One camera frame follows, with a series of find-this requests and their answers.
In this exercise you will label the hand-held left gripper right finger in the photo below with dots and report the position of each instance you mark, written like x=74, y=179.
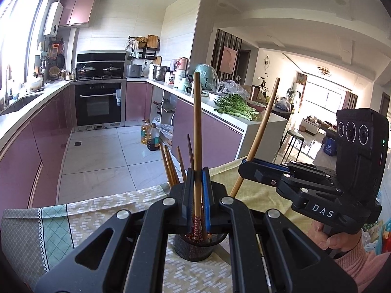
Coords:
x=206, y=201

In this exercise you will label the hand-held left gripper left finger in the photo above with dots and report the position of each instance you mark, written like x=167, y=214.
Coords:
x=191, y=201

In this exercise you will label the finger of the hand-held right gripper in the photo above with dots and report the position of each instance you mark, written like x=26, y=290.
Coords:
x=259, y=172
x=268, y=163

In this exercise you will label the black mesh utensil holder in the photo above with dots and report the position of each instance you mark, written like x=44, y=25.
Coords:
x=186, y=247

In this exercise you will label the person's right forearm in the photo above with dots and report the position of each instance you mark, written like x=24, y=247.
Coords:
x=363, y=268

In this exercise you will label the person's right hand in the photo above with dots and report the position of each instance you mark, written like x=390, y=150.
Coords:
x=320, y=238

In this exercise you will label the yellow-green tablecloth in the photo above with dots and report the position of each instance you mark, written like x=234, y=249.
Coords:
x=259, y=200

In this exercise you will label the blue printed bag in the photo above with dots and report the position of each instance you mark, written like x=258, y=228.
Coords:
x=330, y=146

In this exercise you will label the round dark stool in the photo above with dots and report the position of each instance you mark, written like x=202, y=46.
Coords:
x=295, y=134

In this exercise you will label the pink kitchen peninsula cabinet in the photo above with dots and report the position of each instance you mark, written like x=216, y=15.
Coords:
x=220, y=134

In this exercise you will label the white low cabinet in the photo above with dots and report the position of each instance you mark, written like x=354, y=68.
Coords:
x=310, y=126

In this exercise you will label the pink bowl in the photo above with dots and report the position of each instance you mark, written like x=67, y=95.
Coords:
x=256, y=106

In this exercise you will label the dark filled plastic bag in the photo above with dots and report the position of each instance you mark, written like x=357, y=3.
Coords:
x=284, y=103

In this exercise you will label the bunch of green vegetables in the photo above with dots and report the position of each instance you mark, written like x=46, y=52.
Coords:
x=236, y=106

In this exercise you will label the brown tumbler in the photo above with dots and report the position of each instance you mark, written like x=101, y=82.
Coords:
x=255, y=92

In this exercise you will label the dark cooking oil bottle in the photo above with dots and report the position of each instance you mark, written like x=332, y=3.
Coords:
x=153, y=137

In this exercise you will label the plastic bag of goods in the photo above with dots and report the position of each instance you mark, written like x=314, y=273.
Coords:
x=166, y=129

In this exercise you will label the bright balcony window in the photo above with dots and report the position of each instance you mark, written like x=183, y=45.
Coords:
x=328, y=97

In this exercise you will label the white refrigerator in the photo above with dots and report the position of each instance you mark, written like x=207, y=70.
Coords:
x=297, y=90

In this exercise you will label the yellow cooking oil bottle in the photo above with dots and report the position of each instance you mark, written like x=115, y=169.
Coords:
x=146, y=131

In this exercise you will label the crumpled clear plastic bag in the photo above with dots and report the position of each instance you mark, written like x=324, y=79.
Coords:
x=233, y=87

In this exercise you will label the beige teal patterned tablecloth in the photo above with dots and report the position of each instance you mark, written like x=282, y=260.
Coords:
x=91, y=216

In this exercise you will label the gold ceiling lamp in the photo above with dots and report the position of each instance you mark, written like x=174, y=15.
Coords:
x=324, y=70

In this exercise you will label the mint green appliance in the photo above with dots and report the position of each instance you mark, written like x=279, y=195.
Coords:
x=209, y=73

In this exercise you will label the narrow pink base cabinet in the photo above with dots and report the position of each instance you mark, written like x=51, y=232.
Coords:
x=137, y=100

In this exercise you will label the dark slatted wood screen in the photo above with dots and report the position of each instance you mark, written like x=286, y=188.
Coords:
x=216, y=52

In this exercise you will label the steel stockpot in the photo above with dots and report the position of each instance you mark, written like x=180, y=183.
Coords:
x=160, y=72

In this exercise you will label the black integrated stove oven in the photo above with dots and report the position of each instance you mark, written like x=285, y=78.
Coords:
x=97, y=103

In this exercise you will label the small white appliance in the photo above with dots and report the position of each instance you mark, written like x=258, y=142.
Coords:
x=174, y=65

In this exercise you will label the dark pot with glass lid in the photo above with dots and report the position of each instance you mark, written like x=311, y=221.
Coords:
x=86, y=69
x=111, y=68

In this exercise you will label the long pink base cabinet run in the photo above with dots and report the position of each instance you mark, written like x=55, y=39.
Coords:
x=39, y=146

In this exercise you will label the wooden cutting board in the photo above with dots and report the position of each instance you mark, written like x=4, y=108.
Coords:
x=152, y=40

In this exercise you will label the round woven basket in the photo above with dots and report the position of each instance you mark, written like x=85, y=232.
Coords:
x=55, y=72

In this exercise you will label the dark frying pan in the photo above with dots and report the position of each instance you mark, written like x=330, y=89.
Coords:
x=60, y=61

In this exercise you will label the kitchen sink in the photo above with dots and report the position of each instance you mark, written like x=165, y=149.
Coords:
x=21, y=103

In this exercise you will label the metal sink faucet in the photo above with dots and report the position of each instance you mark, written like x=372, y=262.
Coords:
x=6, y=91

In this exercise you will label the white water heater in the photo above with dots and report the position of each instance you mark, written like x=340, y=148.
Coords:
x=53, y=18

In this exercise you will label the kitchen window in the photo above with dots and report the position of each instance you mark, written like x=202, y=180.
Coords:
x=21, y=36

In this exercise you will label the round wall clock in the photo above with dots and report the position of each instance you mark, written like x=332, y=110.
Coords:
x=266, y=62

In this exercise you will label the pink wall art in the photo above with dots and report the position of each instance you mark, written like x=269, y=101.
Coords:
x=229, y=59

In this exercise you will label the black wall rack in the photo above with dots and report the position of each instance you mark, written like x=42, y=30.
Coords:
x=143, y=55

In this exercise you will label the pink wall cabinet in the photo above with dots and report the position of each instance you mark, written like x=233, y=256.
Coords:
x=78, y=10

